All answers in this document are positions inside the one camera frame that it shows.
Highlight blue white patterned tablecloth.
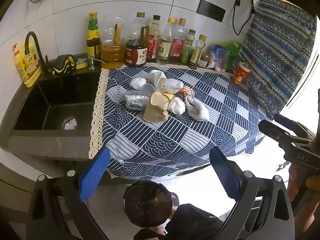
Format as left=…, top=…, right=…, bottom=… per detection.
left=88, top=63, right=267, bottom=180

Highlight black hanging cable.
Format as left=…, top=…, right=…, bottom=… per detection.
left=231, top=0, right=257, bottom=36

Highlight black kitchen sink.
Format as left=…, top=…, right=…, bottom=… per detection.
left=1, top=68, right=101, bottom=160

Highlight yellow green sponge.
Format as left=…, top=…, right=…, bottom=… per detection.
left=76, top=57, right=88, bottom=70

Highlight large soy sauce jug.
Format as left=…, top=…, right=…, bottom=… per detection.
left=125, top=12, right=149, bottom=67

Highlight tissue in sink drain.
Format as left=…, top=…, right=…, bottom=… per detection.
left=63, top=119, right=78, bottom=130

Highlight green-label small bottle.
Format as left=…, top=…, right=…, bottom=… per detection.
left=180, top=29, right=196, bottom=65

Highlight red-label clear bottle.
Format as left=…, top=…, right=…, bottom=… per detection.
left=169, top=18, right=186, bottom=63

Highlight white vinegar bottle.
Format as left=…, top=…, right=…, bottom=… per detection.
left=156, top=18, right=175, bottom=64

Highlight yellow black cleaning cloth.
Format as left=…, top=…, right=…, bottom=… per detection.
left=48, top=54, right=76, bottom=76

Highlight red paper cup with straw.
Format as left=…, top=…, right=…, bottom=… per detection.
left=233, top=57, right=256, bottom=85

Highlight patterned blue curtain cloth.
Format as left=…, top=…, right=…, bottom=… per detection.
left=237, top=0, right=317, bottom=119

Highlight red-label dark sauce bottle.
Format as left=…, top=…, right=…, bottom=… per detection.
left=146, top=15, right=161, bottom=62

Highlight small sesame oil bottle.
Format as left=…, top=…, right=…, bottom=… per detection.
left=188, top=34, right=207, bottom=69

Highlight metal soap dispenser pump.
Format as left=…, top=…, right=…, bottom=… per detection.
left=87, top=54, right=104, bottom=70

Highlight plastic bags of seasoning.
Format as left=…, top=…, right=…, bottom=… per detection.
left=207, top=41, right=242, bottom=73

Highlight black faucet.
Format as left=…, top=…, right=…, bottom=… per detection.
left=24, top=31, right=49, bottom=75

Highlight green-label sauce bottle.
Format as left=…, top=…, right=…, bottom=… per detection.
left=86, top=12, right=101, bottom=59

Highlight white tissue ball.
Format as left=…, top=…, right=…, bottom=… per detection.
left=167, top=97, right=186, bottom=115
left=130, top=77, right=147, bottom=91

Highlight white paper cup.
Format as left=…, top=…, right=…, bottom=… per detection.
left=147, top=70, right=167, bottom=93

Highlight black trash bin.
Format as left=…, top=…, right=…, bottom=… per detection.
left=123, top=180, right=173, bottom=228

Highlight brown paper cup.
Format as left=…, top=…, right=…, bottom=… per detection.
left=143, top=92, right=173, bottom=124

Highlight large cooking oil jug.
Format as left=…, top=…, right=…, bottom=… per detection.
left=101, top=15, right=125, bottom=69

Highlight black wall socket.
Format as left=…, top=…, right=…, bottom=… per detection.
left=196, top=0, right=226, bottom=22

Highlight person's right hand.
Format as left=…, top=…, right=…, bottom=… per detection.
left=287, top=164, right=319, bottom=217

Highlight yellow dish soap bottle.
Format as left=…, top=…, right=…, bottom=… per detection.
left=12, top=41, right=41, bottom=88

